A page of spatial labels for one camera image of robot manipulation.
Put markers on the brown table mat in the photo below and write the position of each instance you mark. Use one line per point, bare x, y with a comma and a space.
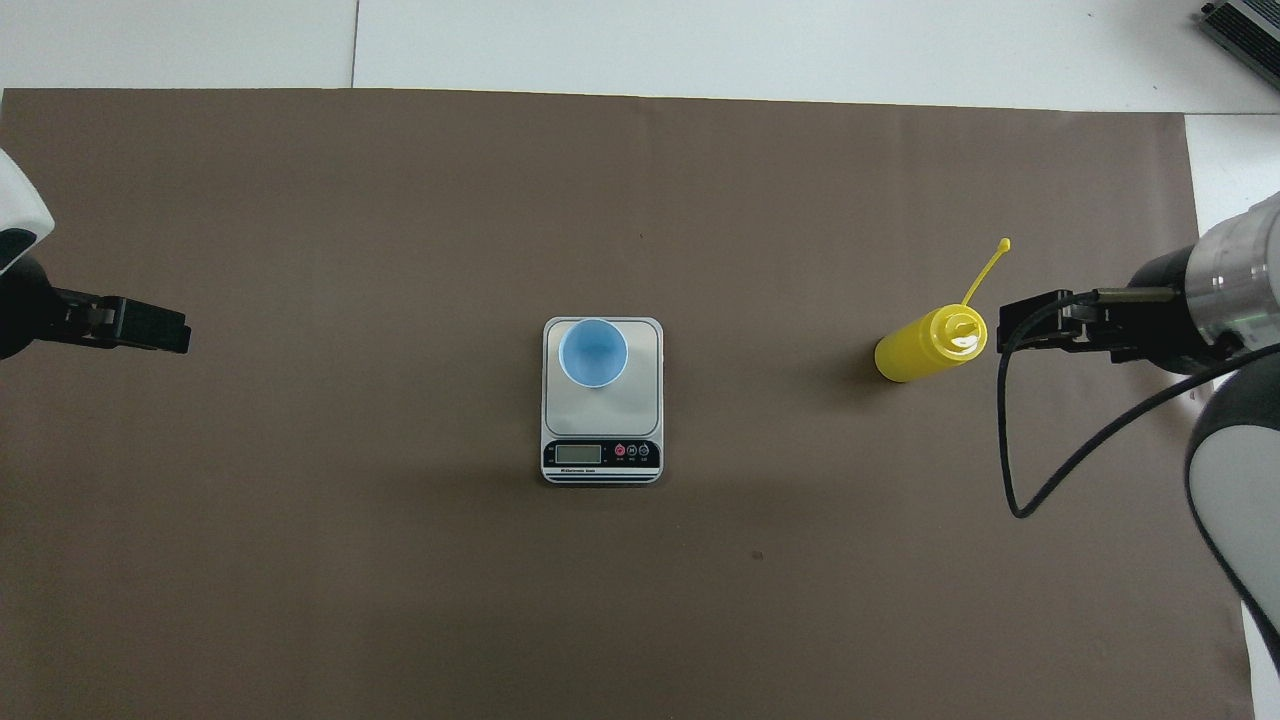
760, 200

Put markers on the grey metal device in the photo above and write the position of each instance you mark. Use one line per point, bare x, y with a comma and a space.
1250, 30

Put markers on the silver digital kitchen scale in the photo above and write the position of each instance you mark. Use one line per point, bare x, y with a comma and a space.
600, 425

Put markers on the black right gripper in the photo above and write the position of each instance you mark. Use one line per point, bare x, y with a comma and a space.
1165, 320

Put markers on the yellow squeeze bottle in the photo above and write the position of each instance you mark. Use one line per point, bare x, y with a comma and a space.
925, 350

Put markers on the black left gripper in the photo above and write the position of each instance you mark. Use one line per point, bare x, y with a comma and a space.
20, 308

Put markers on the light blue plastic cup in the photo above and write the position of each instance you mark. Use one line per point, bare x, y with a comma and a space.
593, 352

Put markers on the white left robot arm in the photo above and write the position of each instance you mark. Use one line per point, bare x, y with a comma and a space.
20, 200

